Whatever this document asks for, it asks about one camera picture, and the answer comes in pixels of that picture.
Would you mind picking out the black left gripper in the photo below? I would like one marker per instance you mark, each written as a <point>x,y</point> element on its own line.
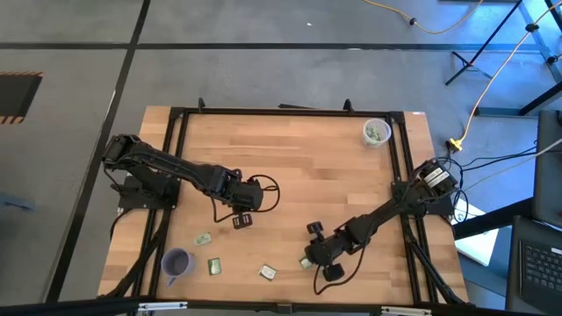
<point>250,196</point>

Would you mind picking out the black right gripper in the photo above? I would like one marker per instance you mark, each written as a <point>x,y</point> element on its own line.
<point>329,252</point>

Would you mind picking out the green white sweetener packet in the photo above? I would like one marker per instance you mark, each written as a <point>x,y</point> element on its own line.
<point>202,239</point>
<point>267,272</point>
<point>305,263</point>
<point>214,266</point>

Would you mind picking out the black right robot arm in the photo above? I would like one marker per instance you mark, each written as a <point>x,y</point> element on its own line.
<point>386,210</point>

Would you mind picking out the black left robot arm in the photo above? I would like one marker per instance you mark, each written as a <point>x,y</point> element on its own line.
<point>175,164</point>

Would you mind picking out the purple mug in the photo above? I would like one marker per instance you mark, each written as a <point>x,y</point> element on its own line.
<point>177,263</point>

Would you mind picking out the clear plastic cup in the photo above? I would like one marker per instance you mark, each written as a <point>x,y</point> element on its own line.
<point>376,140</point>

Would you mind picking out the white paper box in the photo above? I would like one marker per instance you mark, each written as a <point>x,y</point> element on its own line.
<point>478,246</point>

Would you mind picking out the black desk beam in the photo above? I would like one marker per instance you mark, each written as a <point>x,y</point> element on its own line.
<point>492,219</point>

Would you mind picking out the black laptop keyboard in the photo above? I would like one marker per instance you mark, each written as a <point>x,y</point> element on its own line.
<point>542,267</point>

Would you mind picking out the blue floor object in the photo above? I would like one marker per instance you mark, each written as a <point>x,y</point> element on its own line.
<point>13,202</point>

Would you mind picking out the hazard striped floor hatch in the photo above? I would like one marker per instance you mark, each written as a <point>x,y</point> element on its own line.
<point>17,96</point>

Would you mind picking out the black tripod stand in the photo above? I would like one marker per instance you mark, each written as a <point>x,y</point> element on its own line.
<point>483,43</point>

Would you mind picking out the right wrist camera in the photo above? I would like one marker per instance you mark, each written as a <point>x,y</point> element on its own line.
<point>316,229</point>

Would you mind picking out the black aluminium table frame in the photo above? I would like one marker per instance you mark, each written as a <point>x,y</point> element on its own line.
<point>285,111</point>

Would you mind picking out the silver metal bracket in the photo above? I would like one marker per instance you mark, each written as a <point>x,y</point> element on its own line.
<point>162,306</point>
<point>406,310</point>

